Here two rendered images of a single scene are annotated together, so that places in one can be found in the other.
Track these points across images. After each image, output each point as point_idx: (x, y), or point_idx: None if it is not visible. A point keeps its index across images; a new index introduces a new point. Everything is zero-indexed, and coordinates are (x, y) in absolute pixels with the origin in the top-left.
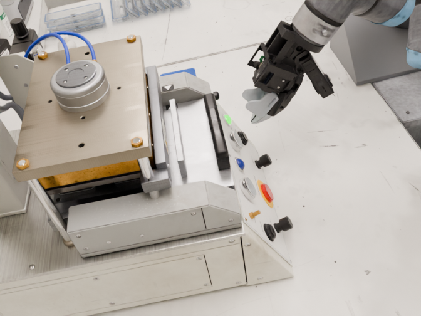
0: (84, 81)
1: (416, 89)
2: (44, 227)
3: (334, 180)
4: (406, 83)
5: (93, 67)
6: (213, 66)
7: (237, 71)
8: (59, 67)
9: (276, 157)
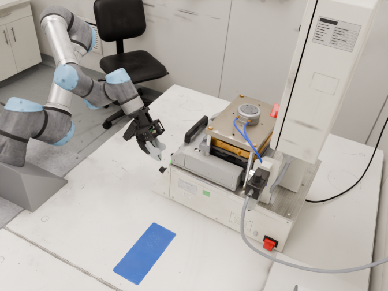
0: (248, 104)
1: (54, 162)
2: (278, 158)
3: (142, 158)
4: (51, 167)
5: (241, 107)
6: (100, 260)
7: (95, 242)
8: (250, 135)
9: (149, 180)
